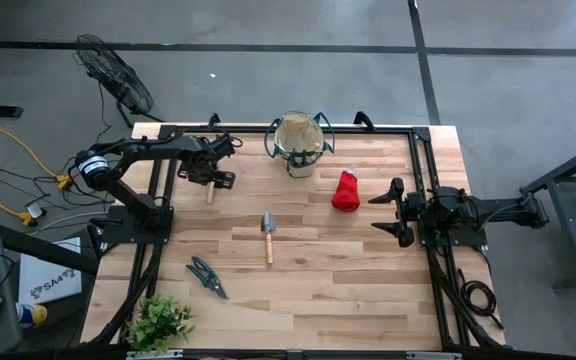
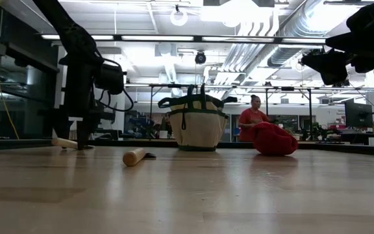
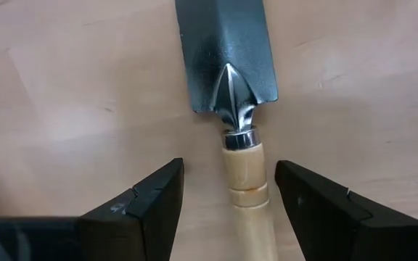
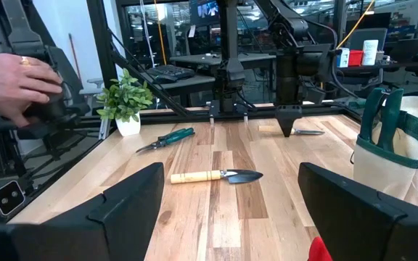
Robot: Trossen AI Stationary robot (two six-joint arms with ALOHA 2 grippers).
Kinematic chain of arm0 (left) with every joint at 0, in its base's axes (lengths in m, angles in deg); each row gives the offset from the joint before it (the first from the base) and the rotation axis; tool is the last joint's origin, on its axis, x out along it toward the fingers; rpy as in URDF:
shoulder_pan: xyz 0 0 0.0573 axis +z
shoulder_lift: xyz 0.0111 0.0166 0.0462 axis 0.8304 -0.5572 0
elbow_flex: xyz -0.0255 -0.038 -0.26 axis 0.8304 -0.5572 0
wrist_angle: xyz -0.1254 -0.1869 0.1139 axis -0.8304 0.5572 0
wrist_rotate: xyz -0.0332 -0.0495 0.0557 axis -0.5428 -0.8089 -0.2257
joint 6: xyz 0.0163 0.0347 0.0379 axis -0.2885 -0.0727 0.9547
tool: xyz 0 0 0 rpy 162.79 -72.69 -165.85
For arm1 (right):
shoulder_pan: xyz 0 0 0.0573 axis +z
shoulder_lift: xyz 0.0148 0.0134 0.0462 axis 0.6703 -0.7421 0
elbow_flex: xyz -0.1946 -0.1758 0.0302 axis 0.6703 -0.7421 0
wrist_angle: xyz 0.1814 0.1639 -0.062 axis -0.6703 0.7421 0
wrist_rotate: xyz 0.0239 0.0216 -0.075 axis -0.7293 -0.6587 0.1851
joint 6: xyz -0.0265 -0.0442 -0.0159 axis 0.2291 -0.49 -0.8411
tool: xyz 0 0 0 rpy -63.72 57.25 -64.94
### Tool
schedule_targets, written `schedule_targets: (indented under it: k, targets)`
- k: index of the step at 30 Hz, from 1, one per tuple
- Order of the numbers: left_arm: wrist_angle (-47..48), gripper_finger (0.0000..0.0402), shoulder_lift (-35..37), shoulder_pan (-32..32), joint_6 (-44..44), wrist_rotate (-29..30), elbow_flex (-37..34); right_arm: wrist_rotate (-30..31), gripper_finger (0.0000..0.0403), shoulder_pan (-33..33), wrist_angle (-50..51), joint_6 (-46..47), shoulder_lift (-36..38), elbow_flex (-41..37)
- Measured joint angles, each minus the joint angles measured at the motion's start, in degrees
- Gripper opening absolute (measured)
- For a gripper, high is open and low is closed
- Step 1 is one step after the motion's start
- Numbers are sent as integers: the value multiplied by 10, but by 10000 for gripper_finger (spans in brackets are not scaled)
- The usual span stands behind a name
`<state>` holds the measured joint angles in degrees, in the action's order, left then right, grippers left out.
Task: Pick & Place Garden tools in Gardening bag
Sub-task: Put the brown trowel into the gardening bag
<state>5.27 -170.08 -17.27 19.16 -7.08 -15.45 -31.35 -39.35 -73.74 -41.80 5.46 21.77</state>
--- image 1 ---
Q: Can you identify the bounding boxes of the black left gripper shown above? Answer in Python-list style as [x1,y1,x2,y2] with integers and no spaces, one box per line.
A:
[177,134,237,191]

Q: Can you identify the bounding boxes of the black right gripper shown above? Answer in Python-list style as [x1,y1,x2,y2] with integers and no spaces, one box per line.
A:
[367,177,429,249]

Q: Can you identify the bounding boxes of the red gardening glove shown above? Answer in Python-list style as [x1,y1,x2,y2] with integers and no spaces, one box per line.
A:
[330,163,362,214]

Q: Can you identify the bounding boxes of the grey trowel wooden handle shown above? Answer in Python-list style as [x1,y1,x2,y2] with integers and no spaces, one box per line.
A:
[260,210,278,265]

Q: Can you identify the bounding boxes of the green pruning shears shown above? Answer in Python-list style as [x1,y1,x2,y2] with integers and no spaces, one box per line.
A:
[184,255,230,301]

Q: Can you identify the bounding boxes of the cream green gardening bag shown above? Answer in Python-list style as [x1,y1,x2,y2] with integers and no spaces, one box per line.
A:
[263,110,337,179]

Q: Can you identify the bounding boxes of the black floor fan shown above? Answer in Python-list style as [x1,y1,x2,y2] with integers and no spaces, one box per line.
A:
[71,32,165,129]

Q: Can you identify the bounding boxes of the green potted plant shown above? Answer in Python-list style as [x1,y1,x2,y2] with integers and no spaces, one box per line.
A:
[124,293,198,357]

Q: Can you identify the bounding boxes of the white power adapter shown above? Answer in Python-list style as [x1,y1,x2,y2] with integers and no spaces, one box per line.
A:
[23,202,48,221]

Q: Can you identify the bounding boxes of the white cardboard box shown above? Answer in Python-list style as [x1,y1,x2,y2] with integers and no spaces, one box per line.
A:
[17,236,84,306]

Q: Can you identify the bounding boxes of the yellow blue white bottle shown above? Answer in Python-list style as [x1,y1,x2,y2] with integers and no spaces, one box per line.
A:
[14,301,49,330]

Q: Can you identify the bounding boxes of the black table frame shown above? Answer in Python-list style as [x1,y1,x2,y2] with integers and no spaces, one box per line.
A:
[81,122,508,360]

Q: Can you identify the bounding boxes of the black fan power cable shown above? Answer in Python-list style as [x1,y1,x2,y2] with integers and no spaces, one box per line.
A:
[60,82,114,176]

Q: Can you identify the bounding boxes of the coiled black cable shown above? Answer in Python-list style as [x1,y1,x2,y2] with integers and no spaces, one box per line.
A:
[455,267,505,331]

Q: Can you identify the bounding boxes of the yellow extension cable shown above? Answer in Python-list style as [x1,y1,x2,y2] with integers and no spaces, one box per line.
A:
[0,96,75,227]

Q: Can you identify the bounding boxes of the silver metal bracket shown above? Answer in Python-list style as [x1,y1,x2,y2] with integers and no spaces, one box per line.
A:
[125,348,185,360]
[404,350,463,360]

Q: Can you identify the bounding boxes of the grey metal table frame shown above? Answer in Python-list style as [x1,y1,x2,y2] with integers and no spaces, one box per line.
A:
[517,135,576,292]

